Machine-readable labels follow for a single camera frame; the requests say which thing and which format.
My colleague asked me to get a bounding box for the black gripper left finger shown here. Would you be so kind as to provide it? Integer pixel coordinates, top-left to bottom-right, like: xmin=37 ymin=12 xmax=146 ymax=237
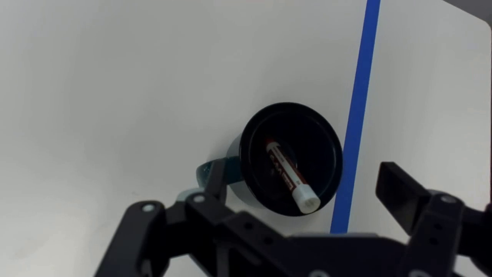
xmin=94 ymin=158 xmax=289 ymax=277

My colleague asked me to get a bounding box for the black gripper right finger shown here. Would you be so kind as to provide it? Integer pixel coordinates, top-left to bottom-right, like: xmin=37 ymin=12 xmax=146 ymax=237
xmin=375 ymin=161 xmax=492 ymax=277

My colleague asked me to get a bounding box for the orange marker with white cap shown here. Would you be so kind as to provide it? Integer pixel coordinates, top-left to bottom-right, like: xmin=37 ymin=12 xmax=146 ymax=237
xmin=266 ymin=140 xmax=321 ymax=214

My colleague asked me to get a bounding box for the dark blue ceramic mug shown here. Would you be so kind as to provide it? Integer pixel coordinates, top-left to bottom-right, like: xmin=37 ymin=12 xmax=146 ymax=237
xmin=195 ymin=101 xmax=343 ymax=217

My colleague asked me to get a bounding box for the blue tape line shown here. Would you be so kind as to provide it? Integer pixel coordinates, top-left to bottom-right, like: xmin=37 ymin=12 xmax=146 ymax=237
xmin=330 ymin=0 xmax=381 ymax=234

